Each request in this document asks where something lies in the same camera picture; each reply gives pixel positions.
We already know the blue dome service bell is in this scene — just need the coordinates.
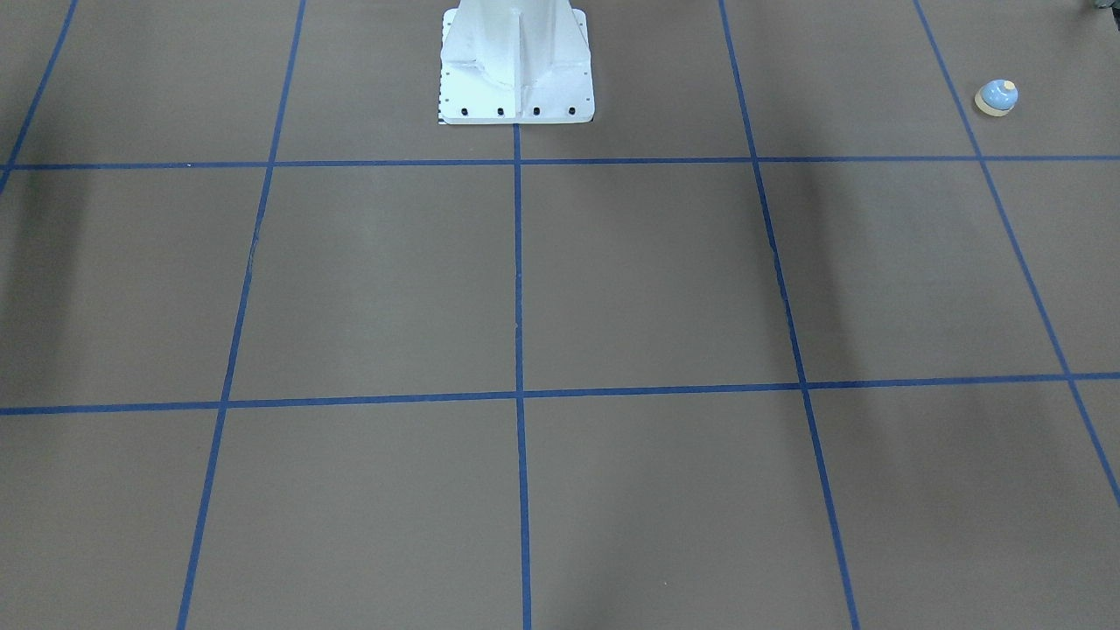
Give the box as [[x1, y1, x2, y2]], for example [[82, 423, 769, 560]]
[[973, 78, 1019, 118]]

